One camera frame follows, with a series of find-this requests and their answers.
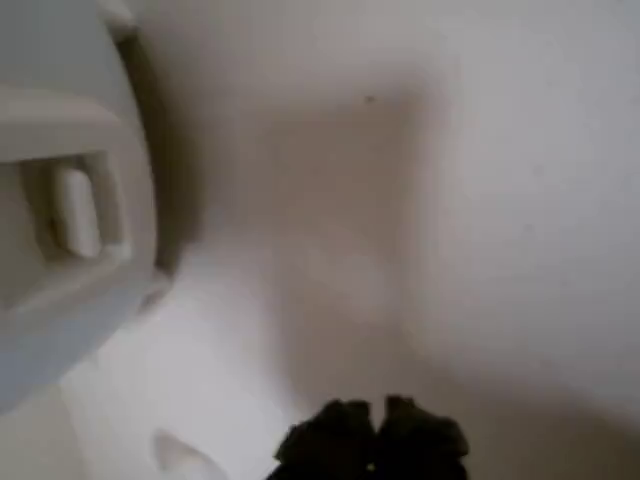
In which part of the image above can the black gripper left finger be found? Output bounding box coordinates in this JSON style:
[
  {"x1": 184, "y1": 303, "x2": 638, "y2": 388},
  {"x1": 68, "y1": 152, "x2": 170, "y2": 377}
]
[{"x1": 271, "y1": 398, "x2": 382, "y2": 480}]

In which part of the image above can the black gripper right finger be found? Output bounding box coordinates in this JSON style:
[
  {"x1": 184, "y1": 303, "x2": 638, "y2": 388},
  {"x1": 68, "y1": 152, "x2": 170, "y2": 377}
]
[{"x1": 378, "y1": 393, "x2": 472, "y2": 480}]

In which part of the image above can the white rice cooker body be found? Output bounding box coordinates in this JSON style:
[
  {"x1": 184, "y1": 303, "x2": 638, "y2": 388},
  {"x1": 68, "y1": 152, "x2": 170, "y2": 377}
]
[{"x1": 0, "y1": 0, "x2": 169, "y2": 417}]

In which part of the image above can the beige cylindrical object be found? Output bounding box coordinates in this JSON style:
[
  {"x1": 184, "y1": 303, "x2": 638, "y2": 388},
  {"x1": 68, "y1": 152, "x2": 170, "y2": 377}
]
[{"x1": 51, "y1": 167, "x2": 102, "y2": 260}]

